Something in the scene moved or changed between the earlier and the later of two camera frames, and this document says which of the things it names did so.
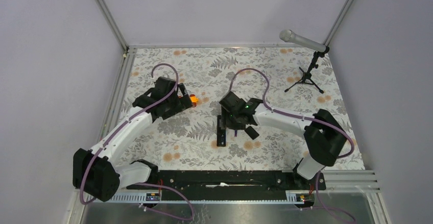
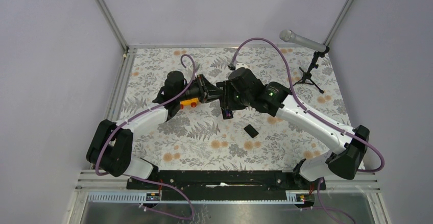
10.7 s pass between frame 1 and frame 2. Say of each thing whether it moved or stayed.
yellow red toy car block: stayed
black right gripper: moved
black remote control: moved
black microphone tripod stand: stayed
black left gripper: moved
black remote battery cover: stayed
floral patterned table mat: stayed
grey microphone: stayed
